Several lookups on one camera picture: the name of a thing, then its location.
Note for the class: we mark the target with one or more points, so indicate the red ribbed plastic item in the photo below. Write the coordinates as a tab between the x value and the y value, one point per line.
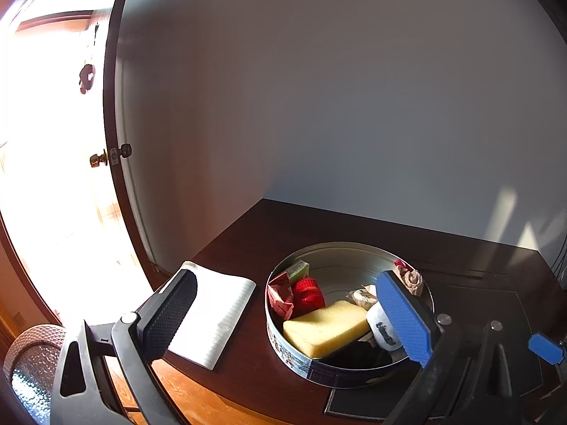
308	296

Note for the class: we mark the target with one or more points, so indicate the beige paper packet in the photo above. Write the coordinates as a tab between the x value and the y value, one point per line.
363	296

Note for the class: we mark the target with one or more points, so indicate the red snack packet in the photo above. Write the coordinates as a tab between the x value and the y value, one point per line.
279	296

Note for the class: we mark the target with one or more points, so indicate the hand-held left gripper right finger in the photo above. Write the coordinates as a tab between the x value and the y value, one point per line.
405	318

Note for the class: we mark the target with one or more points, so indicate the green carton box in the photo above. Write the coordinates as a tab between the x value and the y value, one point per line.
297	271

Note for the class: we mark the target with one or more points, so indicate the round printed tin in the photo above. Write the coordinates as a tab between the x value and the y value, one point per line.
341	265

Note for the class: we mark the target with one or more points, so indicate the door latch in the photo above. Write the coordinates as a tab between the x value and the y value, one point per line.
122	152

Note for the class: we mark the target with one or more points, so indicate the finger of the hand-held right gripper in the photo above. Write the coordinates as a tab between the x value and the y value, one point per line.
545	347

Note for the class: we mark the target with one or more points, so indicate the beige pouch with red ribbon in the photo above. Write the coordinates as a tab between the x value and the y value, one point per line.
409	279

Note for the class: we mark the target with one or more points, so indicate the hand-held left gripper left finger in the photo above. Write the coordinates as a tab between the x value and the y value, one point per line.
170	314

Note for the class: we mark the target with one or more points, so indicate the white lined notebook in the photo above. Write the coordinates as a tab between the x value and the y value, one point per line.
212	314

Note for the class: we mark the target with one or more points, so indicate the brass door knob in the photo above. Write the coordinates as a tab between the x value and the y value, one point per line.
98	160

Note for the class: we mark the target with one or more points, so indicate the dark hanging ornament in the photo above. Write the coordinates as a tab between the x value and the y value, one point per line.
87	77

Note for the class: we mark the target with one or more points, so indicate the dark wooden door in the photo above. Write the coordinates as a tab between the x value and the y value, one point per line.
116	97

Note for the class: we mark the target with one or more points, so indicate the yellow and green sponge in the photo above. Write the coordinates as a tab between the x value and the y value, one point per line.
328	325

